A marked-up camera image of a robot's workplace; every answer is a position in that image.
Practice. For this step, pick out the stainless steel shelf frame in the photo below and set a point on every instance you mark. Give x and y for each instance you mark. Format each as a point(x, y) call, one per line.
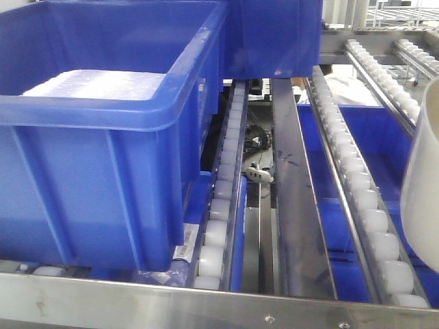
point(29, 301)

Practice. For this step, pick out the white roller track left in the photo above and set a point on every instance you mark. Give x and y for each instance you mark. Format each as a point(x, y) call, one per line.
point(218, 254)

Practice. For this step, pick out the white roller track middle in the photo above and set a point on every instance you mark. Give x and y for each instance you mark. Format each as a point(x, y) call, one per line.
point(389, 274)

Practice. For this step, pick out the steel divider rail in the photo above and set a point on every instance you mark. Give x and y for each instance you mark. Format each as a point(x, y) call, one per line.
point(304, 260)

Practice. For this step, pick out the blue crate upper middle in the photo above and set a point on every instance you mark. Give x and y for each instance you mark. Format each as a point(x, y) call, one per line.
point(272, 39)

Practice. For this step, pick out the large blue crate with foam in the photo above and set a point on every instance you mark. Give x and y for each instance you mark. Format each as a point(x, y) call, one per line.
point(97, 182)

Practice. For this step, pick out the white power strip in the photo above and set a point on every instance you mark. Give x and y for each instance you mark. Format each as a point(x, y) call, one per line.
point(255, 174)

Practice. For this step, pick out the white roller track right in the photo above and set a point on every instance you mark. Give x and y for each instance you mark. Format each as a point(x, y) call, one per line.
point(387, 90)

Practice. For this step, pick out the white roller track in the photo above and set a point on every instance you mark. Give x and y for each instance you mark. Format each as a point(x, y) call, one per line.
point(389, 274)
point(218, 254)
point(387, 90)

